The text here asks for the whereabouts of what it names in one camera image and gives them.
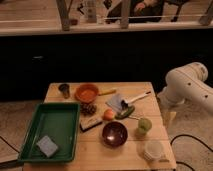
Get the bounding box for dark brown bowl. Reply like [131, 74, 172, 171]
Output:
[101, 121, 128, 148]

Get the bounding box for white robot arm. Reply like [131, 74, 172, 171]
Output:
[157, 62, 213, 115]

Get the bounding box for green plastic tray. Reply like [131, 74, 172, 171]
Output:
[18, 102, 80, 163]

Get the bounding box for yellow marker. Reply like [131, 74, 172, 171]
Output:
[98, 88, 117, 96]

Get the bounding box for grey cloth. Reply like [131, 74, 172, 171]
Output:
[106, 93, 123, 112]

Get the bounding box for orange bowl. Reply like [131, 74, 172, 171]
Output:
[75, 83, 99, 103]

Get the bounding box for orange fruit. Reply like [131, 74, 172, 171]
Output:
[103, 109, 115, 121]

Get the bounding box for green cucumber toy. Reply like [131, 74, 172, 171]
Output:
[115, 106, 135, 120]

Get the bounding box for dark small cup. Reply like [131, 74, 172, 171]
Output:
[58, 83, 70, 99]

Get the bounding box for wooden table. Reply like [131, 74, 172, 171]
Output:
[23, 82, 177, 171]

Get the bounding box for black whiteboard eraser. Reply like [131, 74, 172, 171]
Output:
[80, 117, 103, 132]

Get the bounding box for white plastic cup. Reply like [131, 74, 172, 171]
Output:
[143, 141, 164, 161]

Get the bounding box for grey blue sponge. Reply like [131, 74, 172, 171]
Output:
[36, 135, 58, 157]

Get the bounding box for black floor cable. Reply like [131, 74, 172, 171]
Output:
[170, 133, 213, 171]

